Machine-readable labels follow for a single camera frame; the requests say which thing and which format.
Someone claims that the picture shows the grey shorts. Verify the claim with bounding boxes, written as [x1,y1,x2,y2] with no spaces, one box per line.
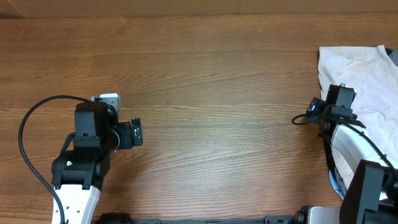
[385,48,398,66]

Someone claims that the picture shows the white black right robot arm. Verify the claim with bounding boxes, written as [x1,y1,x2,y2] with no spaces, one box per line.
[294,98,397,224]

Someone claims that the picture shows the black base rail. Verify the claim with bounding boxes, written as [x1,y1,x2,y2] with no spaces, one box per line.
[92,212,307,224]

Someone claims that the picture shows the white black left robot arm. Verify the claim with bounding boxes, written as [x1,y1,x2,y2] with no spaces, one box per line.
[52,101,143,223]

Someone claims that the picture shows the beige cotton shorts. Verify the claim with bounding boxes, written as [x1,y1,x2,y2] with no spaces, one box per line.
[318,45,397,194]

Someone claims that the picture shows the light blue cloth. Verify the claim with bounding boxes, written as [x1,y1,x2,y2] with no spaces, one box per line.
[328,170,344,200]

